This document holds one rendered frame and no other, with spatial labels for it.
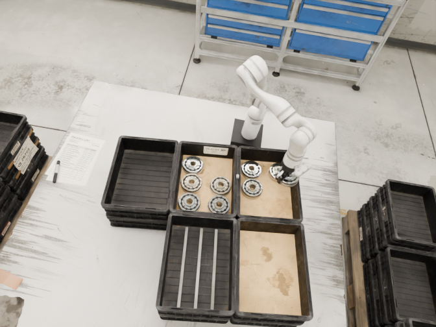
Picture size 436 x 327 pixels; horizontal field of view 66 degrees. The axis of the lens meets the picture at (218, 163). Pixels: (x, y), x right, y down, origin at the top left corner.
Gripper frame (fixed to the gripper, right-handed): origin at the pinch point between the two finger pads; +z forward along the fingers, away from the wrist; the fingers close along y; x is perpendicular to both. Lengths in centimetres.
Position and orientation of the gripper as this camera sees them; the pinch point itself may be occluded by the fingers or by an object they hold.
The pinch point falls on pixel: (283, 178)
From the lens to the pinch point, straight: 155.1
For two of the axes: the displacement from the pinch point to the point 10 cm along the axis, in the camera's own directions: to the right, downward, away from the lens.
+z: -0.8, 5.5, 8.3
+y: -7.8, 4.9, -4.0
